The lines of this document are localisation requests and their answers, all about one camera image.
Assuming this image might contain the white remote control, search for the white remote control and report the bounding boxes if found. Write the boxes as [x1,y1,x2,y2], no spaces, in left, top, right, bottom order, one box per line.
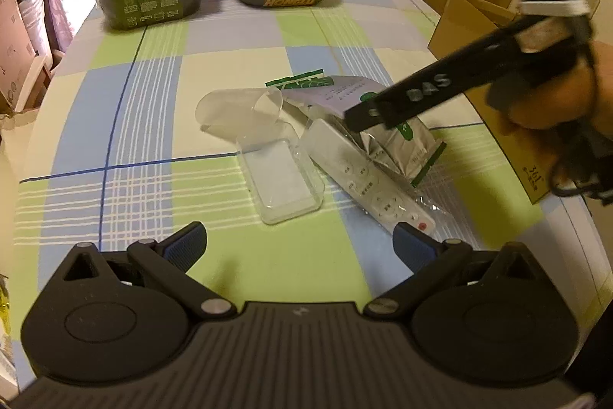
[301,118,436,235]

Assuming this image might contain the silver green foil pouch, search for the silver green foil pouch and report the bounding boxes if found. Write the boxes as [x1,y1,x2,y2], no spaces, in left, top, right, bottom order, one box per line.
[265,69,446,187]

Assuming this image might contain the checkered tablecloth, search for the checkered tablecloth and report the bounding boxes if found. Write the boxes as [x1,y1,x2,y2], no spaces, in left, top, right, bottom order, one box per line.
[8,0,610,309]

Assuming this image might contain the person right hand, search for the person right hand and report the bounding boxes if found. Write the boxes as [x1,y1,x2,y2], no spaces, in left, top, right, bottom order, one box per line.
[485,39,613,165]

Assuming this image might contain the brown cardboard box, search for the brown cardboard box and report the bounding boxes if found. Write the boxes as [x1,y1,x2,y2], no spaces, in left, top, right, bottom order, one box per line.
[428,0,578,204]

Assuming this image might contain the clear plastic tray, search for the clear plastic tray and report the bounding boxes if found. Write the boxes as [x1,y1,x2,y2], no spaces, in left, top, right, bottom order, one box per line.
[237,120,325,225]

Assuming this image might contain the clear plastic cup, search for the clear plastic cup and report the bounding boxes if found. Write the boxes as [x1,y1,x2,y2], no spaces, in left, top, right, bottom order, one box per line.
[195,87,283,141]

